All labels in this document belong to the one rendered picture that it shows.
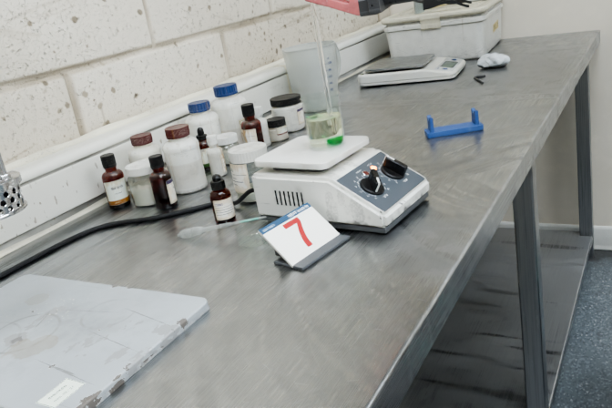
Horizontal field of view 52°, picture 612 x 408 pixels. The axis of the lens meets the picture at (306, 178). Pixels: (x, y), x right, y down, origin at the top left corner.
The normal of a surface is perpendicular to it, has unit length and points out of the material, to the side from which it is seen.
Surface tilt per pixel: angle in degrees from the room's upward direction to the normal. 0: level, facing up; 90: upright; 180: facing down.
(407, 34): 94
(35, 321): 0
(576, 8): 90
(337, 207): 90
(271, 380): 0
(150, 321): 0
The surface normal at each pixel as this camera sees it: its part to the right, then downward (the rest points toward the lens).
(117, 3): 0.87, 0.01
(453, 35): -0.41, 0.40
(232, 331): -0.16, -0.94
